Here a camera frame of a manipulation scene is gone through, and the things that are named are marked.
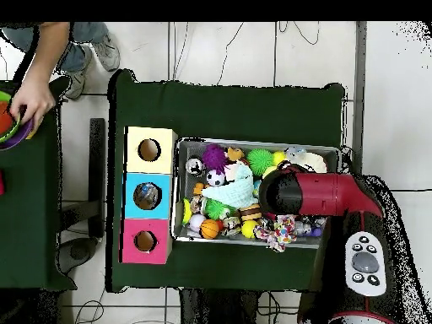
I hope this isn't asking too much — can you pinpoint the cream knitted cloth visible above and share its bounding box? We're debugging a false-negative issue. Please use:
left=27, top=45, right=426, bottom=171
left=286, top=150, right=328, bottom=174

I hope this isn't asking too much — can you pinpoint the mint green knitted cloth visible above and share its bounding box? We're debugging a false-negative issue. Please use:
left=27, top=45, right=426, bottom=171
left=201, top=165, right=259, bottom=209

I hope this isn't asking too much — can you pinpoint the green bowl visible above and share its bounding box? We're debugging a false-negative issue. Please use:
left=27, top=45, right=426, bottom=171
left=0, top=89, right=22, bottom=144

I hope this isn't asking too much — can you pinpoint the orange bowl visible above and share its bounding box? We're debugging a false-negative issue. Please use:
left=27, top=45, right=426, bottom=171
left=0, top=100, right=14, bottom=136

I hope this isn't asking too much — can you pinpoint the silver mesh bin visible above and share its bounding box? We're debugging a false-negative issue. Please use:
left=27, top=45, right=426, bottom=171
left=170, top=136, right=341, bottom=250

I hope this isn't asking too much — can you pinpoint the wooden three-hole box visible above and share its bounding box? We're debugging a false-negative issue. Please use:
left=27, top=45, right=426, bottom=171
left=119, top=126, right=179, bottom=265

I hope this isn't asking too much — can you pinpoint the person's hand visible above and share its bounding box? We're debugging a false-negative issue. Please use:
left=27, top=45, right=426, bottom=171
left=8, top=78, right=57, bottom=131

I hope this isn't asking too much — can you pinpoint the small clear plastic bottle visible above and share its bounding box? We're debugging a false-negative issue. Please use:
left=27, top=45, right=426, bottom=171
left=284, top=146, right=307, bottom=160

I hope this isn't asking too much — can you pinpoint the green koosh ball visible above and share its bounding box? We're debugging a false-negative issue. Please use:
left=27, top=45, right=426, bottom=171
left=246, top=148, right=274, bottom=176

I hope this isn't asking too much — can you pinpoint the brown striped toy burger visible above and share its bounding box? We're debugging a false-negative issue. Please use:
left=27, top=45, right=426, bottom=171
left=238, top=203, right=263, bottom=222

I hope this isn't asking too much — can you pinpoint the toy soccer ball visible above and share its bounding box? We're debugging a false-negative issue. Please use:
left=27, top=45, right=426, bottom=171
left=206, top=169, right=226, bottom=187

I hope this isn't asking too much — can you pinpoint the purple spiky ball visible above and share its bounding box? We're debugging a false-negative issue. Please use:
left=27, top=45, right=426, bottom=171
left=201, top=143, right=228, bottom=173

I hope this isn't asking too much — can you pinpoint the dark green table cloth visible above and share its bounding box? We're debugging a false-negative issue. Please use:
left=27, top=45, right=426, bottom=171
left=105, top=68, right=347, bottom=294

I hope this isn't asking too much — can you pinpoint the silver drink can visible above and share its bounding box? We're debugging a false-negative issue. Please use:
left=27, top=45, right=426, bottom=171
left=185, top=157, right=205, bottom=176

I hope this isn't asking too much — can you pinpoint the orange toy basketball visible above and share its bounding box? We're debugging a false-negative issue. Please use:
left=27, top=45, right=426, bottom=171
left=199, top=219, right=222, bottom=240

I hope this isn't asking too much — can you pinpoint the white toy baseball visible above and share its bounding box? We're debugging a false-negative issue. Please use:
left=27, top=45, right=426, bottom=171
left=188, top=213, right=207, bottom=233

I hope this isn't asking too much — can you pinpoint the black stand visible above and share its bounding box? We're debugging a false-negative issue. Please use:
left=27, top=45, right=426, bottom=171
left=57, top=117, right=106, bottom=275

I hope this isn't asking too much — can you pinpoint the person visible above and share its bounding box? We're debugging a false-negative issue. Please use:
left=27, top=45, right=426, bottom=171
left=0, top=21, right=122, bottom=100

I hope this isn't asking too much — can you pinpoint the dark green side-table cloth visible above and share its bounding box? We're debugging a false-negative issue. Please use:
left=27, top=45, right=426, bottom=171
left=0, top=75, right=78, bottom=291

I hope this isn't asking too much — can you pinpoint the black power cable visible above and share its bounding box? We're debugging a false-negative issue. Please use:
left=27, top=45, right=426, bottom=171
left=391, top=187, right=432, bottom=194

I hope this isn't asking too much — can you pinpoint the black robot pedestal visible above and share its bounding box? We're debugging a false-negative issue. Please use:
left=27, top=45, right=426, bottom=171
left=178, top=288, right=261, bottom=324

